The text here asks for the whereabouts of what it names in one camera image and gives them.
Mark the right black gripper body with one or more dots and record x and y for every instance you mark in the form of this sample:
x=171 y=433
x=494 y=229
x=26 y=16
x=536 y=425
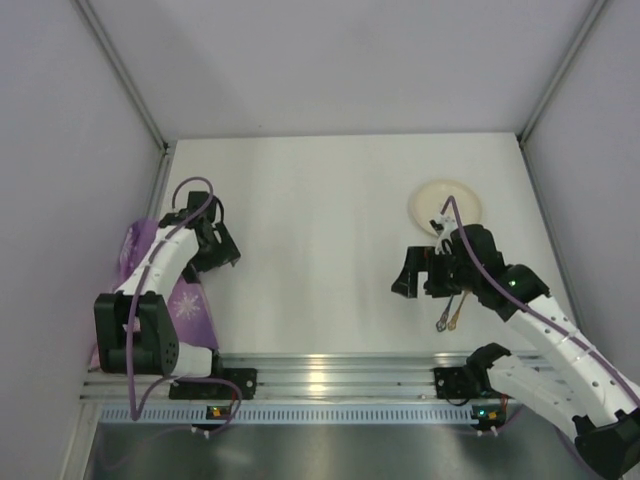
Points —
x=431 y=273

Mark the gold spoon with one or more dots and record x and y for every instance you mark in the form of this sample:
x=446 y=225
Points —
x=452 y=324

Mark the iridescent fork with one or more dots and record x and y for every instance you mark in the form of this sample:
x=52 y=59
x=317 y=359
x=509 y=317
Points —
x=443 y=322

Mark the cream round plate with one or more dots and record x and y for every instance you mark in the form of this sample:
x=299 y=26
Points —
x=428 y=201

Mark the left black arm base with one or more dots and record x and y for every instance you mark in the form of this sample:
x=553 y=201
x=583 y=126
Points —
x=244 y=380

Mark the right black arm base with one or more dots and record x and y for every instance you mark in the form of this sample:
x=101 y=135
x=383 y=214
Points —
x=460 y=383

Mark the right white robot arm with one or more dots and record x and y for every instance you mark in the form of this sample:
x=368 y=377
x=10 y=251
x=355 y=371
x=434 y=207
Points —
x=595 y=406

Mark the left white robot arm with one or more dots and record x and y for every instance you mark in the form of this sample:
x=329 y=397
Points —
x=155 y=350

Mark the aluminium mounting rail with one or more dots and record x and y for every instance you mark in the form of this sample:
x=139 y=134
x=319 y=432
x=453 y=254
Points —
x=337 y=378

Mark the perforated cable duct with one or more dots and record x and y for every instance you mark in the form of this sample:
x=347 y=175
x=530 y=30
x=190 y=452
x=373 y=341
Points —
x=336 y=414

